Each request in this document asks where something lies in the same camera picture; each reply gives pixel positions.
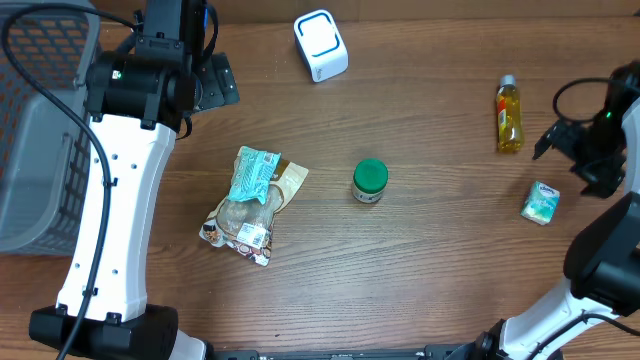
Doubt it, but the yellow oil bottle silver cap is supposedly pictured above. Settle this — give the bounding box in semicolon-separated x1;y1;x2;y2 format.
494;74;526;154

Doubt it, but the teal snack packet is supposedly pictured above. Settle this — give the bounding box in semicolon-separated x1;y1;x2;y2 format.
227;146;281;205

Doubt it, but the brown cookie bag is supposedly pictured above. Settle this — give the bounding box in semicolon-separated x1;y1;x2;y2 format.
199;159;309;267

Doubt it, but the green lid white jar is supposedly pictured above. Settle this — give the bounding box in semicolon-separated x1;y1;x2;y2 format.
352;158;389;203

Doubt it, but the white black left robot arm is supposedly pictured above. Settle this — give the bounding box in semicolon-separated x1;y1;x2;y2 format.
29;1;239;359

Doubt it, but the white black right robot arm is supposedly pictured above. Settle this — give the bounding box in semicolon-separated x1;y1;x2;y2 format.
424;61;639;360

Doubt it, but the white barcode scanner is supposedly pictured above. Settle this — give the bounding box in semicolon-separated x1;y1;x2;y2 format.
293;9;349;83

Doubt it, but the grey plastic shopping basket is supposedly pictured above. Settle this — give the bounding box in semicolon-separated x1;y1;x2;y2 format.
1;9;100;256

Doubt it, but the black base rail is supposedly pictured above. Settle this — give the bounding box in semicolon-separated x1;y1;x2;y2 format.
213;343;480;360

